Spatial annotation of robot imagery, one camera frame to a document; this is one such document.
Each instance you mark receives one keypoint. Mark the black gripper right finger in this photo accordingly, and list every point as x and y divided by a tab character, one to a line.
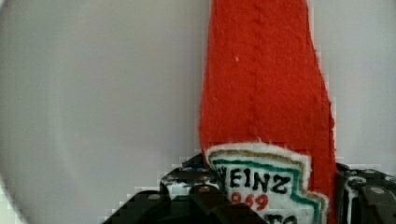
364	196

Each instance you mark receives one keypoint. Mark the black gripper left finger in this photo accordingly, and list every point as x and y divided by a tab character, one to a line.
190	194

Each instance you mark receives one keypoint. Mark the red plush ketchup bottle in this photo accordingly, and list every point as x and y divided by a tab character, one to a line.
266	123

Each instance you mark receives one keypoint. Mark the grey round plate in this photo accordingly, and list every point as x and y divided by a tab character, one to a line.
100	98

